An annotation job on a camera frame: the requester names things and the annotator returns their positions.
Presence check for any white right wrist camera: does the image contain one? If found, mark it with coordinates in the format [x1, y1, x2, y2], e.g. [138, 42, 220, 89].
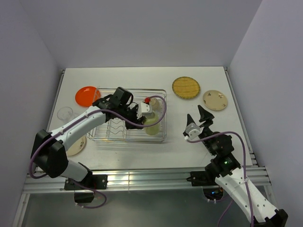
[183, 123, 203, 140]

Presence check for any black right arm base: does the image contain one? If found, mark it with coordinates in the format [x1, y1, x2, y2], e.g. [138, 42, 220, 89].
[186, 171, 214, 187]

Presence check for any beige ceramic bowl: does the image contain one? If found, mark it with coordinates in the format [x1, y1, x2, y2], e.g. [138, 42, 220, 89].
[149, 98, 160, 111]

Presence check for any clear drinking glass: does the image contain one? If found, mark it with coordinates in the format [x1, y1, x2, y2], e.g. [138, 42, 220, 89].
[148, 112, 159, 122]
[57, 106, 78, 124]

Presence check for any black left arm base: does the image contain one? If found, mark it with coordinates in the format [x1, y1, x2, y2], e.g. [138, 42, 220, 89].
[64, 175, 107, 206]

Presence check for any pale green mug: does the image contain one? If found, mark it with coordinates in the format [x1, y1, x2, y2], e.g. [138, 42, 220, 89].
[143, 115, 160, 136]

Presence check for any beige floral plate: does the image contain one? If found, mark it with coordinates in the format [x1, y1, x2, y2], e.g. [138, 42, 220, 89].
[203, 90, 228, 111]

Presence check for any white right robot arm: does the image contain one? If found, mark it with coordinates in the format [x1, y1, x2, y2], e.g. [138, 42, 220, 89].
[183, 105, 288, 227]

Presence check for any wire dish rack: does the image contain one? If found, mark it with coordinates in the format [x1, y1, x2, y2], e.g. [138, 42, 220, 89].
[86, 88, 167, 143]

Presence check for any yellow woven-pattern plate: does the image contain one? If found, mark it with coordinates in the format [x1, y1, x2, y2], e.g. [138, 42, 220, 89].
[172, 77, 201, 100]

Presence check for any orange plastic plate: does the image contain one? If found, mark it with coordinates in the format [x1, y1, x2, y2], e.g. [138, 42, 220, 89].
[75, 86, 101, 107]

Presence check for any aluminium front rail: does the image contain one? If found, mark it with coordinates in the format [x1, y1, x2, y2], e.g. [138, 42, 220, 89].
[23, 165, 272, 193]

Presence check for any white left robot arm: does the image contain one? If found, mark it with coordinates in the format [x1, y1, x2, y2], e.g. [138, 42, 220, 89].
[29, 87, 152, 189]

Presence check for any cream plate with writing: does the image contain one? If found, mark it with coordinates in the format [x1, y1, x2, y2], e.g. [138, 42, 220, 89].
[66, 136, 87, 157]

